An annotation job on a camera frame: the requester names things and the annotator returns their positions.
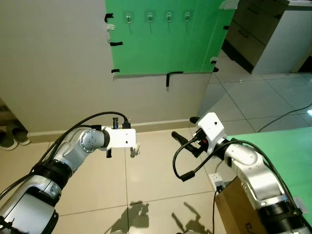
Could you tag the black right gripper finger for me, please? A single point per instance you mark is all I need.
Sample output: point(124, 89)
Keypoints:
point(178, 138)
point(194, 120)

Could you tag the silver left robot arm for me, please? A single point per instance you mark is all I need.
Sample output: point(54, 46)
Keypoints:
point(73, 151)

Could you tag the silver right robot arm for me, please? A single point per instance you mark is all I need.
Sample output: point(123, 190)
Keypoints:
point(253, 170)

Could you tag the white power socket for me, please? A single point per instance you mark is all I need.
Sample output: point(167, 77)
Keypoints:
point(217, 180)

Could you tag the black tape strip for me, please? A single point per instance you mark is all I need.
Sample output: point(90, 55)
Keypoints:
point(115, 71)
point(216, 69)
point(108, 17)
point(168, 78)
point(116, 44)

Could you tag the printed cardboard box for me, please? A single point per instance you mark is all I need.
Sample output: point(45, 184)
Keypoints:
point(239, 209)

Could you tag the green board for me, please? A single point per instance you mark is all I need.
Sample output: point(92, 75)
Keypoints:
point(282, 170)

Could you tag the grey slipper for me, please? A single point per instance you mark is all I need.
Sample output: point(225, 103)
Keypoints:
point(6, 139)
point(20, 132)

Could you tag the grey and white cabinet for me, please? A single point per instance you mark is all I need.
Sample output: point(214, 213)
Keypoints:
point(273, 34)

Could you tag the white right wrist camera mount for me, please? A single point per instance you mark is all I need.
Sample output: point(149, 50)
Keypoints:
point(212, 127)

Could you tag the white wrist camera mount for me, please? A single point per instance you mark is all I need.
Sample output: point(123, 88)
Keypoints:
point(212, 127)
point(122, 138)

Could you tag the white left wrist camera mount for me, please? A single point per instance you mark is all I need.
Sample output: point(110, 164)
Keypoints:
point(122, 138)

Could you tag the green wall sheet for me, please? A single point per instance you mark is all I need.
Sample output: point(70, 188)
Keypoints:
point(161, 44)

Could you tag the clear wall hook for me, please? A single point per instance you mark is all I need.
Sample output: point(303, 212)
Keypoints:
point(187, 16)
point(149, 17)
point(128, 18)
point(168, 16)

